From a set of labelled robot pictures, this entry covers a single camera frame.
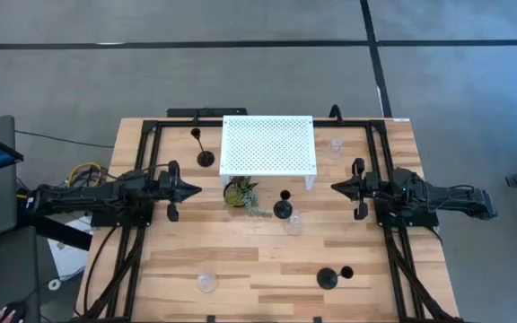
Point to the black bar behind table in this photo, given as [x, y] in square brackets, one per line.
[207, 112]

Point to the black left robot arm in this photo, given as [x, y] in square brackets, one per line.
[83, 195]

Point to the white perforated metal shelf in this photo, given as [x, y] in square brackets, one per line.
[267, 145]

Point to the medium black candlestick holder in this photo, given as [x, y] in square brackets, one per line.
[327, 278]

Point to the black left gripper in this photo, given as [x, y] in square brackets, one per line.
[171, 188]

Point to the black computer mouse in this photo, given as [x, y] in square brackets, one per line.
[18, 311]

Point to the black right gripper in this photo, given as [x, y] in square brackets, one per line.
[366, 188]

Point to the succulent plant in black pot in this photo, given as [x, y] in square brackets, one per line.
[238, 193]

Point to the clear glass candle holder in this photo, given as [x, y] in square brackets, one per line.
[336, 144]
[293, 225]
[207, 282]

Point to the black support beam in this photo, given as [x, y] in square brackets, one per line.
[61, 233]

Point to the black rear table clamp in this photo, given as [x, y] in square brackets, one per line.
[335, 114]

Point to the tallest black candlestick holder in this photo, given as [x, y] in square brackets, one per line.
[205, 158]

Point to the white paper sheet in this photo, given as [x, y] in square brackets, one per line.
[67, 258]

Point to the white tape roll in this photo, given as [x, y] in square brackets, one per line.
[50, 284]

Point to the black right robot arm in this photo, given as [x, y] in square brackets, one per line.
[442, 197]

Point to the shortest black candlestick holder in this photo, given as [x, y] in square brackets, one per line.
[283, 209]

